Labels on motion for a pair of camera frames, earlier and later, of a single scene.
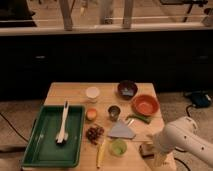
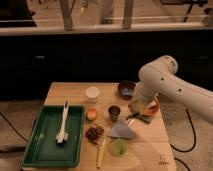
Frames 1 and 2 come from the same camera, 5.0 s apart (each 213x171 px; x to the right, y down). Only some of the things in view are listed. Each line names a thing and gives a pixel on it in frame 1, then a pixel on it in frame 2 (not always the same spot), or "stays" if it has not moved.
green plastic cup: x=118 y=147 stays
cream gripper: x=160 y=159 → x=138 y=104
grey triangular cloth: x=120 y=129 stays
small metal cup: x=114 y=112 stays
